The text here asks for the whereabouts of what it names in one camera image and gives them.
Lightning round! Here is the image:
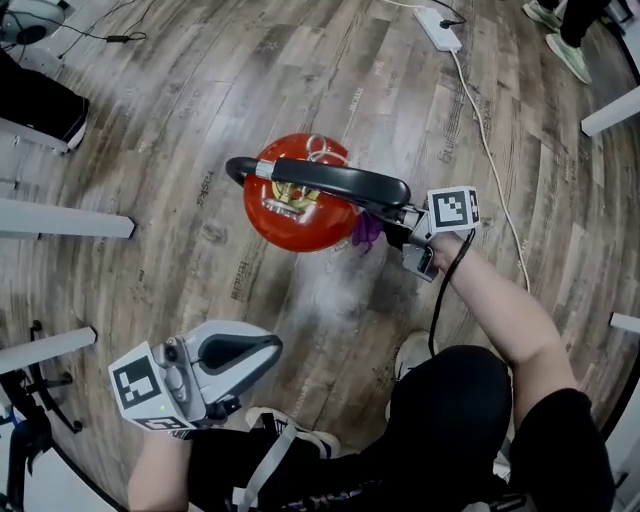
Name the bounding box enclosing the person's black shirt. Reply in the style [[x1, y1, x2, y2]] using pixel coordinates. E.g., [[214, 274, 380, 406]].
[[279, 387, 617, 512]]

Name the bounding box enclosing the purple cloth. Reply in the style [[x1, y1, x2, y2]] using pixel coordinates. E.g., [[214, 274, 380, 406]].
[[351, 209, 386, 251]]

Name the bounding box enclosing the person's left leg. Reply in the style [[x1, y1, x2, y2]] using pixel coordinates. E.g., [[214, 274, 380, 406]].
[[187, 427, 396, 512]]

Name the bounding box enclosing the black plugged cable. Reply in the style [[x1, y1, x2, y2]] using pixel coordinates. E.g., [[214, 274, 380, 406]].
[[429, 0, 469, 30]]

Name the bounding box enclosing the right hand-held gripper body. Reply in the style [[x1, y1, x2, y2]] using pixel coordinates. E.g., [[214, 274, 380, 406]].
[[384, 185, 482, 284]]

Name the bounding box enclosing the person's right hand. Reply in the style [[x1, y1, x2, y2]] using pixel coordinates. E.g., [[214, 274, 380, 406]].
[[432, 232, 469, 275]]

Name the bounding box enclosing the white round floor stand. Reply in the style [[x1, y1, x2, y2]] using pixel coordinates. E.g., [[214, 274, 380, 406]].
[[0, 0, 66, 76]]

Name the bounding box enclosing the grey webbing strap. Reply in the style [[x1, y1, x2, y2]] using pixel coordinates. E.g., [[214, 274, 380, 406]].
[[234, 424, 299, 512]]

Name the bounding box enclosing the person's left shoe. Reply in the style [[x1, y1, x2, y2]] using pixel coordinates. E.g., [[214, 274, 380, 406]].
[[244, 405, 342, 459]]

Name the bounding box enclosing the black office chair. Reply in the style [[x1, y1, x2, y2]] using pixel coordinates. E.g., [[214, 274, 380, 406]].
[[0, 319, 84, 481]]

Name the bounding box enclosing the person's right leg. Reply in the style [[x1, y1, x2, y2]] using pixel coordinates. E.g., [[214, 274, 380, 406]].
[[384, 344, 514, 501]]

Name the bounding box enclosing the black adapter cable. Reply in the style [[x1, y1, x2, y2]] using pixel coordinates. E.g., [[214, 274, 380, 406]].
[[0, 8, 147, 60]]

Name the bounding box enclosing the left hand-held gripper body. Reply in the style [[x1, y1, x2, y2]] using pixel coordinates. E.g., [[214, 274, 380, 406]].
[[108, 337, 241, 432]]

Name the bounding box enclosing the person's shoe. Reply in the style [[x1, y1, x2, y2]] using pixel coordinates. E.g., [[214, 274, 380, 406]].
[[244, 405, 342, 459], [394, 330, 439, 381]]

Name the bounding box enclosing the person's right shoe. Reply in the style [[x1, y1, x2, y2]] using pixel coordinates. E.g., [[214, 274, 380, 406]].
[[394, 330, 439, 381]]

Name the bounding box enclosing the red fire extinguisher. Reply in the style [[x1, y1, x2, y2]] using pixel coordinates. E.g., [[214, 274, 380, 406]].
[[225, 132, 412, 254]]

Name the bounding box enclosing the person's left forearm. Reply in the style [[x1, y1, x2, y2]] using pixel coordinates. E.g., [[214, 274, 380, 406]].
[[127, 434, 196, 512]]

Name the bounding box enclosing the person's leg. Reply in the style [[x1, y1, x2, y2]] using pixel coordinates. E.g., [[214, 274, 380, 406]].
[[384, 344, 514, 501], [187, 427, 396, 512]]

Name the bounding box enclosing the white power strip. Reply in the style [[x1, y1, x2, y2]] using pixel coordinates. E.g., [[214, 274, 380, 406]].
[[413, 5, 464, 53]]

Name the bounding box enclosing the person's right forearm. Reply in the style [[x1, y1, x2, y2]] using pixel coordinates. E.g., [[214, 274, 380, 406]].
[[447, 249, 581, 416]]

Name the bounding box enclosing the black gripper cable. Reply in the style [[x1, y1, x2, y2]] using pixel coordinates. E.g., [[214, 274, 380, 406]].
[[428, 228, 476, 359]]

